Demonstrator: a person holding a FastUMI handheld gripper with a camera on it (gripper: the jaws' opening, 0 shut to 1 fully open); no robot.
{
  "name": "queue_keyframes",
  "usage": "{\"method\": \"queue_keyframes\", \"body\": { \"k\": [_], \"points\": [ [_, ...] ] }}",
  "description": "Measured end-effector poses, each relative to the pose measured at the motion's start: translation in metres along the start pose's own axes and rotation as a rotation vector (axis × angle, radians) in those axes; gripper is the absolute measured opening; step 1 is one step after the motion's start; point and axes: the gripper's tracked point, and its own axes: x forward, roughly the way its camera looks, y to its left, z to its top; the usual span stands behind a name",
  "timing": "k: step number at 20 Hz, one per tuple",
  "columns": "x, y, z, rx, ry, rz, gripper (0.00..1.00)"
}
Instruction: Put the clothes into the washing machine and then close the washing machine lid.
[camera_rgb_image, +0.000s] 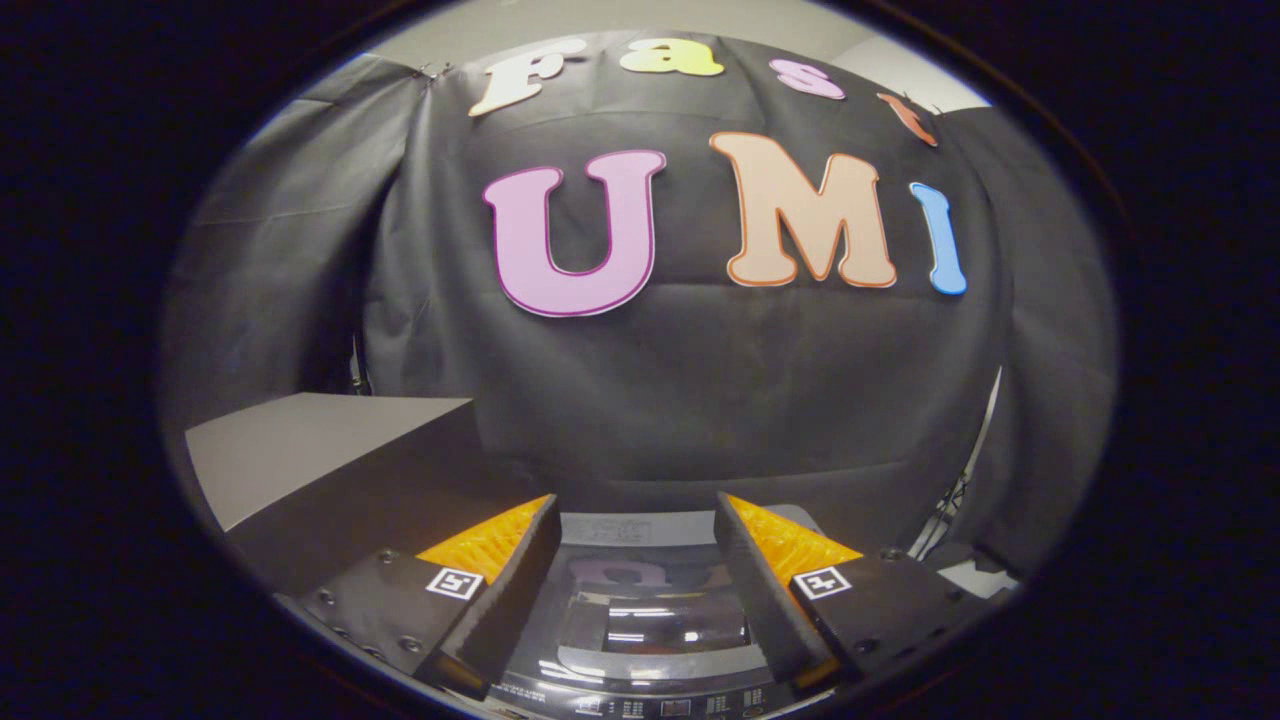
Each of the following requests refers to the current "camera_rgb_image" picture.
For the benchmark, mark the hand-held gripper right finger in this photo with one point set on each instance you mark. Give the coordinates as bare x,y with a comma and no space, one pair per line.
765,600

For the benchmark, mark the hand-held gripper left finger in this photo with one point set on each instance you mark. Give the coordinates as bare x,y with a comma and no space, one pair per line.
500,600

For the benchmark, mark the dark washing machine lid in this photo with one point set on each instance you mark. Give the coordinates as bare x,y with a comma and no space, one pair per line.
650,625

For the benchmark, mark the grey washing machine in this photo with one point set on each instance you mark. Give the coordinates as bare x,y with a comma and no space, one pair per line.
620,528

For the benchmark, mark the black backdrop cloth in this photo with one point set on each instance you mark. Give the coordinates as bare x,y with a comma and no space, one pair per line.
700,400

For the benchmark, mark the white and dark cabinet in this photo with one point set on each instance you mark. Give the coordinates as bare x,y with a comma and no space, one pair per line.
300,450

